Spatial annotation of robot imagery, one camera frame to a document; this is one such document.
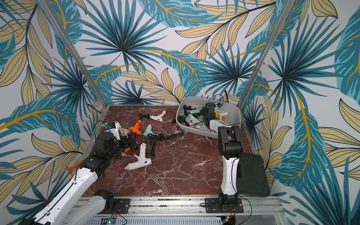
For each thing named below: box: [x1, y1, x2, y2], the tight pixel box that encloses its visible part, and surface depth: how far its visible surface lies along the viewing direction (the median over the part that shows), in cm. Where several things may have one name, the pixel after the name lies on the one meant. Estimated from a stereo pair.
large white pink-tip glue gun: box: [123, 142, 152, 171], surface depth 87 cm
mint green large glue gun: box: [187, 113, 201, 124], surface depth 105 cm
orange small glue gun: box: [129, 120, 143, 136], surface depth 105 cm
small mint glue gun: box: [142, 123, 158, 137], surface depth 103 cm
